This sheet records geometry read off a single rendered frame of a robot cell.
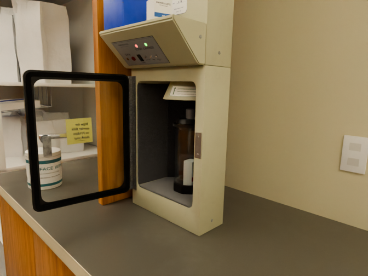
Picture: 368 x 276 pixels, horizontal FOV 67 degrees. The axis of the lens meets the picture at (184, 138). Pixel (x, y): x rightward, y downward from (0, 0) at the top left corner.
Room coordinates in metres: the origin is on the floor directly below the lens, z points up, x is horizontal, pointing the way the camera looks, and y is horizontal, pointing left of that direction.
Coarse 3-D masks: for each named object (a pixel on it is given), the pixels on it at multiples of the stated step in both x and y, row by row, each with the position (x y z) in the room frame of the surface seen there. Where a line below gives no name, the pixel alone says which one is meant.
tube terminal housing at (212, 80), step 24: (192, 0) 0.76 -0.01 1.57; (216, 0) 0.75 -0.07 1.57; (216, 24) 0.75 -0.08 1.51; (216, 48) 0.76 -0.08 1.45; (144, 72) 0.90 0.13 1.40; (168, 72) 0.82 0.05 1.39; (192, 72) 0.76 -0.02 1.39; (216, 72) 0.76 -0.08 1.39; (216, 96) 0.76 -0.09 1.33; (216, 120) 0.77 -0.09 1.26; (216, 144) 0.77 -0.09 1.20; (216, 168) 0.77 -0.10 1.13; (144, 192) 0.90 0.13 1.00; (216, 192) 0.78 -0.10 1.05; (168, 216) 0.82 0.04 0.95; (192, 216) 0.74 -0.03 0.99; (216, 216) 0.78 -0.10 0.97
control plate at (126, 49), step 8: (128, 40) 0.80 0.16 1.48; (136, 40) 0.78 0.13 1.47; (144, 40) 0.76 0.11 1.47; (152, 40) 0.74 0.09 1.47; (120, 48) 0.85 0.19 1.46; (128, 48) 0.83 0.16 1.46; (136, 48) 0.81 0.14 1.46; (144, 48) 0.78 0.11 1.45; (152, 48) 0.76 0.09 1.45; (160, 48) 0.75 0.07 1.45; (128, 56) 0.86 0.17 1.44; (136, 56) 0.84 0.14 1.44; (144, 56) 0.81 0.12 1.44; (160, 56) 0.77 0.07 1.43; (128, 64) 0.90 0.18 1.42; (136, 64) 0.87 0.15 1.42; (144, 64) 0.85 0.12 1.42
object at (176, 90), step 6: (174, 84) 0.85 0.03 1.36; (180, 84) 0.83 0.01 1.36; (186, 84) 0.83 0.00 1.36; (192, 84) 0.83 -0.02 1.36; (168, 90) 0.86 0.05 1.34; (174, 90) 0.84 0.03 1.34; (180, 90) 0.82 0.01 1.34; (186, 90) 0.82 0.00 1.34; (192, 90) 0.82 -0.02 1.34; (168, 96) 0.84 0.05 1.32; (174, 96) 0.83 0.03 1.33; (180, 96) 0.82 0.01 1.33; (186, 96) 0.81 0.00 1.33; (192, 96) 0.81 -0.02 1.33
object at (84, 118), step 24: (48, 96) 0.78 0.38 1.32; (72, 96) 0.82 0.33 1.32; (96, 96) 0.86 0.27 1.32; (120, 96) 0.91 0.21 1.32; (48, 120) 0.77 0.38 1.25; (72, 120) 0.81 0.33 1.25; (96, 120) 0.86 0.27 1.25; (120, 120) 0.91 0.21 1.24; (72, 144) 0.81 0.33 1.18; (96, 144) 0.86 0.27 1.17; (120, 144) 0.91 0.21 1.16; (48, 168) 0.77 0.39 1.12; (72, 168) 0.81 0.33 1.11; (96, 168) 0.86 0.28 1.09; (120, 168) 0.91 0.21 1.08; (48, 192) 0.77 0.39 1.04; (72, 192) 0.81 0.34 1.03
